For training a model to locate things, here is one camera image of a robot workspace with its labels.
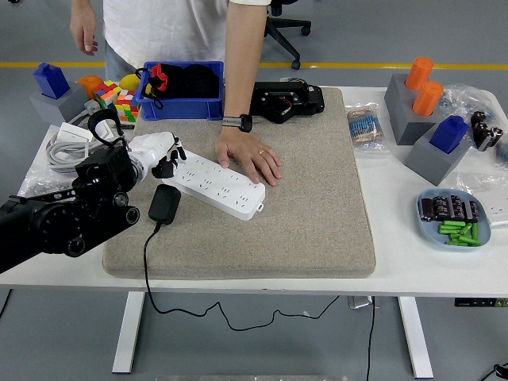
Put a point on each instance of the black pouch red lining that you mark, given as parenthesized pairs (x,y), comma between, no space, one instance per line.
(158,77)

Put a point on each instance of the person's torso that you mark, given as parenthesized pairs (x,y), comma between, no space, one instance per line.
(166,28)

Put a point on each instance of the black wrist watch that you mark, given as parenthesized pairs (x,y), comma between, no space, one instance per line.
(244,123)

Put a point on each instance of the light blue plate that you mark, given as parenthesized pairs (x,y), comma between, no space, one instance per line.
(430,235)

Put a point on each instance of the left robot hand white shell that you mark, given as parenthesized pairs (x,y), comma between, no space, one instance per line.
(155,145)

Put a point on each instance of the person's right forearm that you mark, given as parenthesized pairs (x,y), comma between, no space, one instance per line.
(82,4)

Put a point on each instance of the person's left hand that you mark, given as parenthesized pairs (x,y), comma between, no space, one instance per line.
(246,151)

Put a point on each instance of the crumpled clear plastic bag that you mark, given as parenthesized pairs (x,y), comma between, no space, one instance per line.
(464,97)

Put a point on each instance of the grey-brown mat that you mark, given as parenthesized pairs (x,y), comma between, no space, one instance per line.
(278,218)

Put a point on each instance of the small white box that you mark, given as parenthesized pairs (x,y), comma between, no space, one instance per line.
(73,133)

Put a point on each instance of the black table height controller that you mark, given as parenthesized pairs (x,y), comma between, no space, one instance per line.
(480,302)

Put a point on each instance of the orange cylinder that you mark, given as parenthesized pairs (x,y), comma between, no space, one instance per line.
(426,99)
(418,73)

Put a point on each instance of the clear bag of screws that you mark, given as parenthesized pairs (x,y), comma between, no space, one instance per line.
(39,184)

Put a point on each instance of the black plug adapter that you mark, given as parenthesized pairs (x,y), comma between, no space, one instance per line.
(164,202)

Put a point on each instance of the grey wall plug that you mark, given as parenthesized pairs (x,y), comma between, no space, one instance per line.
(92,107)

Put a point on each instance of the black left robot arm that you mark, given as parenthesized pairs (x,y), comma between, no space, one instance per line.
(47,226)

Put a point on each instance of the white socket panel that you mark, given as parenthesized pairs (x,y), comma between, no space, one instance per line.
(498,210)

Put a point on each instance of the flat clear plastic bag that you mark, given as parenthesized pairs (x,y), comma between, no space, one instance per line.
(476,184)

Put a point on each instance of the white power strip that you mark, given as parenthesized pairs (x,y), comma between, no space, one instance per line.
(222,194)

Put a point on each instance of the black round pouch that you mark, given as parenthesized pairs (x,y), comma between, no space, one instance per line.
(202,81)

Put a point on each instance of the grey metal bracket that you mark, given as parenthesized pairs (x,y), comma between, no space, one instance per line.
(359,302)

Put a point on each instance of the grey double-slot holder block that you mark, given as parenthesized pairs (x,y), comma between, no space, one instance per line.
(405,127)

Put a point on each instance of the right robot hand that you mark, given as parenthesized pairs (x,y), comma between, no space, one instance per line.
(502,369)

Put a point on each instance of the clear bag blue parts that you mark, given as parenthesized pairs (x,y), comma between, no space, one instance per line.
(502,152)

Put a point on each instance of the green cylindrical battery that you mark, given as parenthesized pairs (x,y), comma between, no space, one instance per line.
(474,232)
(455,243)
(466,229)
(454,223)
(448,229)
(468,240)

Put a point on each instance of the yellow ball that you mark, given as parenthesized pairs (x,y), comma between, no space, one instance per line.
(129,81)

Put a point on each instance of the blue plastic bin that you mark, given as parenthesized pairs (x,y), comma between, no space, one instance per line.
(178,109)

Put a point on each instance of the black office chair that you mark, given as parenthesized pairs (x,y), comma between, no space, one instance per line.
(285,39)

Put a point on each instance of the blue house-shaped block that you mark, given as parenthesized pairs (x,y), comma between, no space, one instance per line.
(448,135)
(49,81)

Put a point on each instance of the black cylindrical capacitor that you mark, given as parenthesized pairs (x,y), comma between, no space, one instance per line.
(478,117)
(441,207)
(492,139)
(480,135)
(427,209)
(471,211)
(455,207)

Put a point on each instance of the person's left forearm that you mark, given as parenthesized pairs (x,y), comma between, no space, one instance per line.
(242,59)

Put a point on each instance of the person's right hand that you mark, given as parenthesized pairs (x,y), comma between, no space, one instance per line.
(84,28)

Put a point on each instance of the black mechanical device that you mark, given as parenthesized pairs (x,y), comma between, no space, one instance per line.
(301,99)

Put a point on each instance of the small dark stick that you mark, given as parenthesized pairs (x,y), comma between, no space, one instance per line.
(127,126)

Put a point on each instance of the colourful puzzle cube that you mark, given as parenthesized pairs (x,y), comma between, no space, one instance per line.
(105,97)
(126,105)

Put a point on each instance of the clear bag of resistors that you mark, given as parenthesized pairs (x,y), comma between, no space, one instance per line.
(365,129)

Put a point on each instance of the white table leg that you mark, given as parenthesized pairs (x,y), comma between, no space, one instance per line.
(416,337)
(129,333)

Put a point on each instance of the grey single-slot holder block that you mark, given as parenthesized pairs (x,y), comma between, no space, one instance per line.
(430,162)
(51,111)

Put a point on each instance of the white card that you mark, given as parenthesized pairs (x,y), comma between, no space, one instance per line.
(104,129)

